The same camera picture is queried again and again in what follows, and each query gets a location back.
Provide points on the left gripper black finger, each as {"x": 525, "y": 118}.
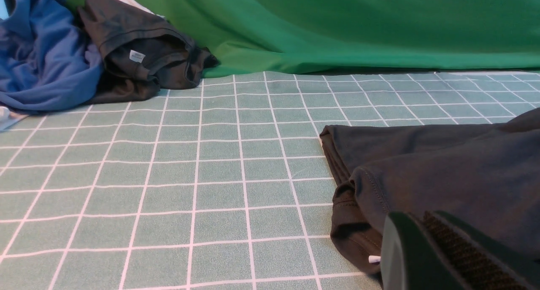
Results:
{"x": 441, "y": 252}

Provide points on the gray long sleeve shirt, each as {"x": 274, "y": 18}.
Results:
{"x": 487, "y": 175}

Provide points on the dark gray crumpled shirt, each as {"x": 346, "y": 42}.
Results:
{"x": 141, "y": 53}

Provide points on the green grid tablecloth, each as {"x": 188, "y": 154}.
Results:
{"x": 222, "y": 187}

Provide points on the green backdrop cloth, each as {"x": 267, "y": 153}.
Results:
{"x": 309, "y": 36}

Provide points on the blue crumpled garment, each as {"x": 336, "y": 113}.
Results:
{"x": 47, "y": 62}

